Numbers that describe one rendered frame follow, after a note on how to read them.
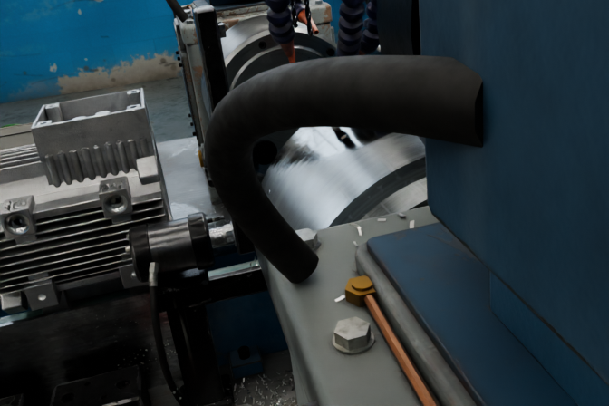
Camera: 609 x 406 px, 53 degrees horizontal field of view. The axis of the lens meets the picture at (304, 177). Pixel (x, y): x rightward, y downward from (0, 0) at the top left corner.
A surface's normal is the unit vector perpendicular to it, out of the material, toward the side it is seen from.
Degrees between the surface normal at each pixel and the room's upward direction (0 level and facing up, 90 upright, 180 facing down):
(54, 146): 90
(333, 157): 32
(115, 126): 90
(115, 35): 90
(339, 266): 0
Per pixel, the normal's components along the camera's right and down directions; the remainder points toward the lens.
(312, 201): -0.75, -0.53
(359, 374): -0.11, -0.91
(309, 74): -0.72, -0.31
